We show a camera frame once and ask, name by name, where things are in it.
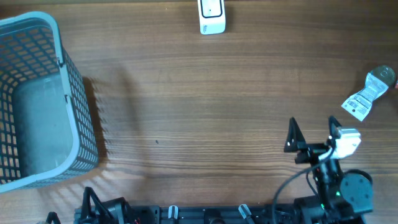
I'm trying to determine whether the black red snack packet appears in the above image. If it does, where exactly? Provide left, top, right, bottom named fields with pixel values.
left=341, top=72, right=389, bottom=121

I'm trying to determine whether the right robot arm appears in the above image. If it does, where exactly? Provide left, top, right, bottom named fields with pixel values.
left=274, top=116, right=373, bottom=223

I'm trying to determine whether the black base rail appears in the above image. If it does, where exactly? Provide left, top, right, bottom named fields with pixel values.
left=73, top=203, right=368, bottom=224

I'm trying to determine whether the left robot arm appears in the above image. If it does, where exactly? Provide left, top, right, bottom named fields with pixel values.
left=78, top=187, right=133, bottom=223

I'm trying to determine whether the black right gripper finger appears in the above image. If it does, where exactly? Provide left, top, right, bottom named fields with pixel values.
left=284, top=117, right=307, bottom=152
left=328, top=116, right=341, bottom=138

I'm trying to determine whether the grey plastic mesh basket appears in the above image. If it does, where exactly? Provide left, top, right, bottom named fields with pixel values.
left=1, top=11, right=99, bottom=193

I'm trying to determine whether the silver tin can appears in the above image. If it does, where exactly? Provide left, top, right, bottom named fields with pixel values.
left=372, top=65, right=396, bottom=86

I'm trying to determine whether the white barcode scanner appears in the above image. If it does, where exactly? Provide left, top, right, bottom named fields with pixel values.
left=197, top=0, right=226, bottom=35

